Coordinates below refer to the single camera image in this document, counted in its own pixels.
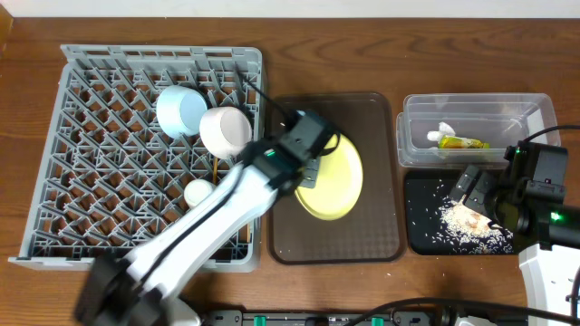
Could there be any wooden chopstick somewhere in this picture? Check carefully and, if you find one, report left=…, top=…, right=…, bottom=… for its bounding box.
left=212, top=157, right=218, bottom=186

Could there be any grey plastic dish rack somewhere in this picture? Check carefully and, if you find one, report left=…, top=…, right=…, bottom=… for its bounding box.
left=12, top=44, right=265, bottom=271

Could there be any spilled rice food pile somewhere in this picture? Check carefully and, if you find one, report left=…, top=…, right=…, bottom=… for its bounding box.
left=410, top=179, right=516, bottom=255

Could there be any light blue bowl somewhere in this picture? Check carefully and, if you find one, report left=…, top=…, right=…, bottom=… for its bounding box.
left=156, top=85, right=208, bottom=139

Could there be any white tissue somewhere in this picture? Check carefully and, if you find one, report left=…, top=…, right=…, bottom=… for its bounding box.
left=427, top=121, right=456, bottom=142

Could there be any white bowl with food residue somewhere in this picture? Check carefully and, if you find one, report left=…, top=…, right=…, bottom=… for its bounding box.
left=199, top=107, right=252, bottom=159

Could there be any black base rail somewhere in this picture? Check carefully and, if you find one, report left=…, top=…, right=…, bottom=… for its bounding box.
left=201, top=308, right=527, bottom=326

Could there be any clear plastic bin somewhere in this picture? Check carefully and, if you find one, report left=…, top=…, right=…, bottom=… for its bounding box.
left=396, top=93, right=557, bottom=169

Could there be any cream white cup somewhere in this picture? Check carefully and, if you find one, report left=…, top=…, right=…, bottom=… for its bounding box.
left=183, top=179, right=216, bottom=208

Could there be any yellow plate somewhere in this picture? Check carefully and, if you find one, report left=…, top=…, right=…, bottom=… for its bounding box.
left=295, top=135, right=363, bottom=221

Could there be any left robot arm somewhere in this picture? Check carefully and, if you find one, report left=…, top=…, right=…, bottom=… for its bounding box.
left=73, top=134, right=325, bottom=325

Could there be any brown serving tray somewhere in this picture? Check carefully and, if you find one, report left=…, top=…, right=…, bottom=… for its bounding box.
left=267, top=92, right=404, bottom=265

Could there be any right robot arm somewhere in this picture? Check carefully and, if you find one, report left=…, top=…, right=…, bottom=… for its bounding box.
left=450, top=163, right=579, bottom=325

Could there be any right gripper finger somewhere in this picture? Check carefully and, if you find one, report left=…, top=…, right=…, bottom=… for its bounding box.
left=449, top=165, right=481, bottom=202
left=461, top=178, right=496, bottom=217

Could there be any green yellow snack wrapper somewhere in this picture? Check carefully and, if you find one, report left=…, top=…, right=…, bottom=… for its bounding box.
left=438, top=135, right=489, bottom=149

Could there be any black tray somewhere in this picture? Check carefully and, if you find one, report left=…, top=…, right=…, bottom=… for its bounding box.
left=402, top=168, right=522, bottom=256

